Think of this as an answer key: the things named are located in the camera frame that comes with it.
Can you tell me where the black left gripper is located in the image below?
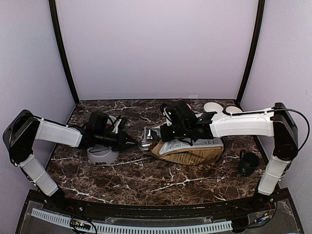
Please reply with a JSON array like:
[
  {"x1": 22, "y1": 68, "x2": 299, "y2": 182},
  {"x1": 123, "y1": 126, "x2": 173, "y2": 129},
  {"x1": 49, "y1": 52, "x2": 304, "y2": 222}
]
[{"x1": 95, "y1": 129, "x2": 138, "y2": 151}]

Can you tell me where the silver metal scoop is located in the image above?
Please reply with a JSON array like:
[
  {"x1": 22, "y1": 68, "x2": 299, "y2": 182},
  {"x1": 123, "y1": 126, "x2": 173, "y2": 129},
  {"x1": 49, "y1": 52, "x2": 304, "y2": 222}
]
[{"x1": 138, "y1": 139, "x2": 153, "y2": 151}]

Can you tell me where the brown pet food bag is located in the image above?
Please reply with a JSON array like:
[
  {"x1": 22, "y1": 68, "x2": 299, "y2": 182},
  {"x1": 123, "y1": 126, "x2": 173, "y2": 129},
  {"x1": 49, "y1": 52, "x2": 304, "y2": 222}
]
[{"x1": 141, "y1": 125, "x2": 224, "y2": 165}]

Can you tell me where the translucent double pet bowl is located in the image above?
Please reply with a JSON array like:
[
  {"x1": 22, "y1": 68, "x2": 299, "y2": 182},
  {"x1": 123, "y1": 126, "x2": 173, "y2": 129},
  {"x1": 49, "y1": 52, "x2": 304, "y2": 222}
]
[{"x1": 87, "y1": 116, "x2": 119, "y2": 165}]

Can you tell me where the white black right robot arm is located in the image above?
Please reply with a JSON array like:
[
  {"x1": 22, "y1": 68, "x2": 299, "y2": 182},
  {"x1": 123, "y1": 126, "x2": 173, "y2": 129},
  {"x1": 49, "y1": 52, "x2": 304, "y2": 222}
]
[{"x1": 160, "y1": 100, "x2": 303, "y2": 212}]

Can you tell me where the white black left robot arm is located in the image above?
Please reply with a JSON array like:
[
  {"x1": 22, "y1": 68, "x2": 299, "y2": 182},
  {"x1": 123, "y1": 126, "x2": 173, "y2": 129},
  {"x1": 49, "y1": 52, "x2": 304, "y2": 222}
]
[{"x1": 2, "y1": 110, "x2": 138, "y2": 213}]

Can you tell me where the brown pet food kibble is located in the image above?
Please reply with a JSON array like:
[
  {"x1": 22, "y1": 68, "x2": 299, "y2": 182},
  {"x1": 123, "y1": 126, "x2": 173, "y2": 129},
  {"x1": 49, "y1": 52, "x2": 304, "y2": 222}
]
[{"x1": 149, "y1": 142, "x2": 158, "y2": 150}]

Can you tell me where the white ceramic bowl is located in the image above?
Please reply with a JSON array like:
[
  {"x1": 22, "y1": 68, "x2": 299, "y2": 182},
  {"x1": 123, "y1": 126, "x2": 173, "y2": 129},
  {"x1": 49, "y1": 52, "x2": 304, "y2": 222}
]
[{"x1": 203, "y1": 102, "x2": 224, "y2": 113}]

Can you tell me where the dark rimmed white bowl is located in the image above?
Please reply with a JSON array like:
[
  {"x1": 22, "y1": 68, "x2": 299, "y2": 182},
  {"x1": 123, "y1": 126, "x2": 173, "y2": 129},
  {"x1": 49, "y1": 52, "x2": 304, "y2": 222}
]
[{"x1": 225, "y1": 106, "x2": 243, "y2": 114}]

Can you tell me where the dark green mug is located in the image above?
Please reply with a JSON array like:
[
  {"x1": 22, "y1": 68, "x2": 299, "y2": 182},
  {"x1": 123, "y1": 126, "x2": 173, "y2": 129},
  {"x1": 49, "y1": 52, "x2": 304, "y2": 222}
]
[{"x1": 237, "y1": 150, "x2": 260, "y2": 177}]

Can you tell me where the white cable duct strip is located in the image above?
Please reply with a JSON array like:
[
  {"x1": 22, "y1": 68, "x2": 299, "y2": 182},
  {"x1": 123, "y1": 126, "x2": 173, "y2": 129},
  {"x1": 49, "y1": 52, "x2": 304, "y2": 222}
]
[{"x1": 31, "y1": 208, "x2": 233, "y2": 234}]

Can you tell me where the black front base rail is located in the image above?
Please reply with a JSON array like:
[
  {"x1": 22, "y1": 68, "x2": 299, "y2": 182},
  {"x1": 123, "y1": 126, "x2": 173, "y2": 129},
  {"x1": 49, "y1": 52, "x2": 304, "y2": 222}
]
[{"x1": 27, "y1": 190, "x2": 278, "y2": 220}]

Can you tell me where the black corner frame post right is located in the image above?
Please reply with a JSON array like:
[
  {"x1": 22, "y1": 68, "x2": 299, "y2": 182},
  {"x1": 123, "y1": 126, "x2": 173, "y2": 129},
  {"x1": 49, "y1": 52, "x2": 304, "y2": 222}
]
[{"x1": 235, "y1": 0, "x2": 266, "y2": 106}]

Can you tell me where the black corner frame post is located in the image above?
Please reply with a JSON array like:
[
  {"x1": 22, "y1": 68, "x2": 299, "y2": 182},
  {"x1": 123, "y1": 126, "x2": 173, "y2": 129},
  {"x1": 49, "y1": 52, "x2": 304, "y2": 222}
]
[
  {"x1": 48, "y1": 0, "x2": 80, "y2": 105},
  {"x1": 235, "y1": 0, "x2": 266, "y2": 106}
]

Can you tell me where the black corner frame post left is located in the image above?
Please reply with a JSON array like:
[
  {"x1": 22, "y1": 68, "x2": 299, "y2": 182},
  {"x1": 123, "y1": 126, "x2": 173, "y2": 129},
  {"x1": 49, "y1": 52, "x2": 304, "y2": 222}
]
[{"x1": 48, "y1": 0, "x2": 80, "y2": 105}]

